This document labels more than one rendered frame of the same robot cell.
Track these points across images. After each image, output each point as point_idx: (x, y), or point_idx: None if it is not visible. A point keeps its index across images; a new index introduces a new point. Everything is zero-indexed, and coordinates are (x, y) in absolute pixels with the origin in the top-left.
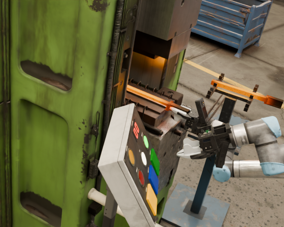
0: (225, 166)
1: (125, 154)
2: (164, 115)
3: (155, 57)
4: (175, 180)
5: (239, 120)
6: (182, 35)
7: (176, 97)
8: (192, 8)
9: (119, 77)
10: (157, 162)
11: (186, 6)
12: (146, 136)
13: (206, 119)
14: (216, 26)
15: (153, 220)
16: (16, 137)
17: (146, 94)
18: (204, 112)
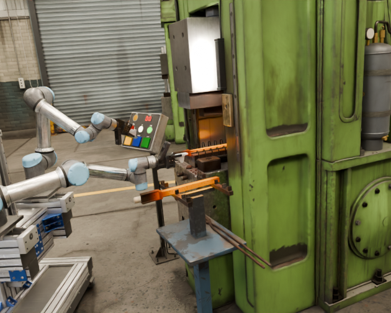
0: (127, 169)
1: (134, 113)
2: (188, 159)
3: (199, 114)
4: None
5: (201, 253)
6: (183, 94)
7: (200, 159)
8: (184, 76)
9: (192, 116)
10: (145, 143)
11: (179, 72)
12: (153, 131)
13: (159, 156)
14: None
15: (122, 143)
16: None
17: (206, 147)
18: (161, 151)
